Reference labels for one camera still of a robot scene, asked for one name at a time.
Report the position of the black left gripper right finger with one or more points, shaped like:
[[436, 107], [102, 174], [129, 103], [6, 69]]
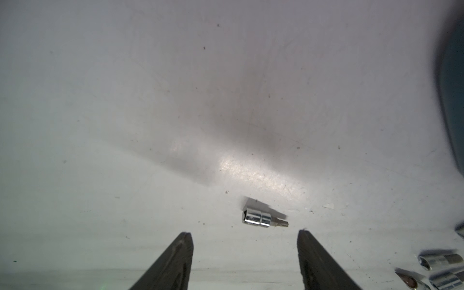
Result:
[[318, 268]]

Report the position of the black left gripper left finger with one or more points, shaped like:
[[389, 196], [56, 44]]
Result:
[[171, 271]]

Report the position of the silver screwdriver bit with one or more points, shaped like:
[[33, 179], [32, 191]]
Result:
[[262, 219], [435, 262], [412, 283], [460, 231], [448, 281]]

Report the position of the teal plastic storage box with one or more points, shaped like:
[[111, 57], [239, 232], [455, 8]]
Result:
[[450, 82]]

